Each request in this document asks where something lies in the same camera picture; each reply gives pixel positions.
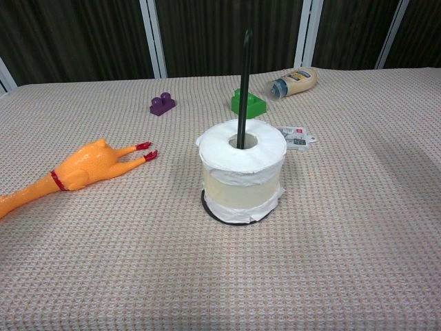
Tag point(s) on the white paper towel roll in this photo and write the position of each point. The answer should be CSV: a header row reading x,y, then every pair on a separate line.
x,y
241,179

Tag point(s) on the green toy building block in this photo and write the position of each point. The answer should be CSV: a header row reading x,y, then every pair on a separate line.
x,y
255,107

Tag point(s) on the clear packaged ruler set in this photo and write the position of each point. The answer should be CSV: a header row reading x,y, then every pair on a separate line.
x,y
298,139

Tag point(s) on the purple toy building block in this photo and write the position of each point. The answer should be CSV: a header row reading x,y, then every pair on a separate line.
x,y
161,105

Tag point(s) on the cream squeeze sauce bottle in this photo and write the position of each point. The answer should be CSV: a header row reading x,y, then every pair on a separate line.
x,y
299,82

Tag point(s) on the beige waffle-weave tablecloth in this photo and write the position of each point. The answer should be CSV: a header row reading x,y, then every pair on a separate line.
x,y
138,269

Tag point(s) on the orange rubber chicken toy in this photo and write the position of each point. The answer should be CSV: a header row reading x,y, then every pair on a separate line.
x,y
86,165

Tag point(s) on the white partition frame post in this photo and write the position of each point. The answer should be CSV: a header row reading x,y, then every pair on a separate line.
x,y
392,34
6,77
308,31
155,38

